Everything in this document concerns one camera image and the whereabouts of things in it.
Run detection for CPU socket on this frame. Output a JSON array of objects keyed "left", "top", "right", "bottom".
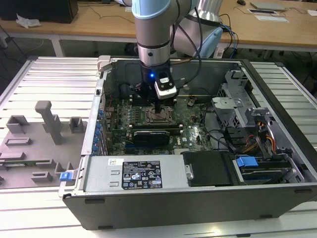
[{"left": 146, "top": 107, "right": 175, "bottom": 124}]

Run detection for black graphics card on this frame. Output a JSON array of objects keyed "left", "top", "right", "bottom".
[{"left": 133, "top": 129, "right": 171, "bottom": 147}]

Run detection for green motherboard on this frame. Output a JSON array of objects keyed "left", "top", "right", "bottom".
[{"left": 104, "top": 97, "right": 217, "bottom": 156}]

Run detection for grey plastic block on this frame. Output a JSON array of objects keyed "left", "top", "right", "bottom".
[{"left": 97, "top": 55, "right": 111, "bottom": 72}]

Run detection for silver metal drive cage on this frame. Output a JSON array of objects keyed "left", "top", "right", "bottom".
[{"left": 211, "top": 70, "right": 257, "bottom": 129}]

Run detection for wooden desk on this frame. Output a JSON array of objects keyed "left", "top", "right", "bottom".
[{"left": 0, "top": 0, "right": 317, "bottom": 57}]

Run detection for white power adapter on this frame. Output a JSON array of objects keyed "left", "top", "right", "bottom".
[{"left": 213, "top": 46, "right": 225, "bottom": 59}]

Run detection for black plastic shroud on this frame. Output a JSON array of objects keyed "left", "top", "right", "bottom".
[{"left": 181, "top": 150, "right": 236, "bottom": 188}]

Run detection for silver power supply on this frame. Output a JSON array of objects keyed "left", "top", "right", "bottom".
[{"left": 83, "top": 155, "right": 194, "bottom": 193}]

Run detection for dark grey PC case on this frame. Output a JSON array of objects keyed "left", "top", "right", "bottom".
[{"left": 58, "top": 56, "right": 317, "bottom": 231}]

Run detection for hard disk in blue carrier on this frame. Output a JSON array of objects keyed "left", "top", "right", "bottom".
[{"left": 232, "top": 155, "right": 294, "bottom": 186}]

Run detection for blue plastic latch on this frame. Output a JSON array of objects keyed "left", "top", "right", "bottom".
[{"left": 60, "top": 171, "right": 75, "bottom": 183}]

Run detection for grey parts rack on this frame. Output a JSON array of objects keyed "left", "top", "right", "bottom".
[{"left": 0, "top": 100, "right": 89, "bottom": 191}]

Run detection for black box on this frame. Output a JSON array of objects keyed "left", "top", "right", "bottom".
[{"left": 0, "top": 0, "right": 79, "bottom": 24}]

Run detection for crumpled white paper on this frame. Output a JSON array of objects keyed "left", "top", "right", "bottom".
[{"left": 15, "top": 12, "right": 42, "bottom": 28}]

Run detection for grey laptop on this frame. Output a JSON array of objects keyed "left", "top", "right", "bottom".
[{"left": 249, "top": 1, "right": 289, "bottom": 12}]

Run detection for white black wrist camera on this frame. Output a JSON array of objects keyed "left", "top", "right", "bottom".
[{"left": 154, "top": 71, "right": 178, "bottom": 100}]

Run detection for black camera cable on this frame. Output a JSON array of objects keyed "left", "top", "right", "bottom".
[{"left": 170, "top": 6, "right": 203, "bottom": 87}]

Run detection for blue cable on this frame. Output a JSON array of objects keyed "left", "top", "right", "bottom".
[{"left": 221, "top": 23, "right": 240, "bottom": 60}]

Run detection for orange yellow power wires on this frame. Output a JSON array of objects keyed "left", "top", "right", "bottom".
[{"left": 244, "top": 120, "right": 277, "bottom": 154}]

